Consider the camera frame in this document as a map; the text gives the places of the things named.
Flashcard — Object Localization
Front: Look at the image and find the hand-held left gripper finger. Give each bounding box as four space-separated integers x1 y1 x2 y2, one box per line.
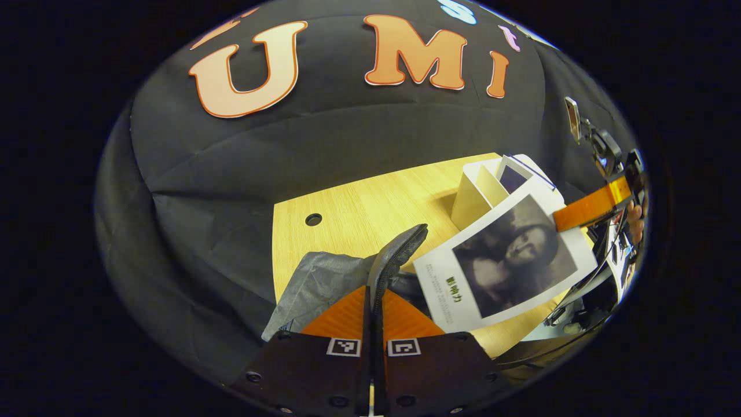
370 287 513 417
229 285 371 417

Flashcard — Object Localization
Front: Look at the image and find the purple cover book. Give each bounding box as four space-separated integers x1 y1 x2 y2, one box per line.
497 154 557 195

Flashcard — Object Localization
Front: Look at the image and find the white portrait cover book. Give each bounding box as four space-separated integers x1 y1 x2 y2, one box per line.
413 193 599 334

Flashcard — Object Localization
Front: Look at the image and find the grey schoolbag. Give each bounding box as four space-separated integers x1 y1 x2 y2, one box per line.
262 224 434 342

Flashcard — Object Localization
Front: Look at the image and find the white bookshelf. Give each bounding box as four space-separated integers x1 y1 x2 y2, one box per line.
450 153 565 232

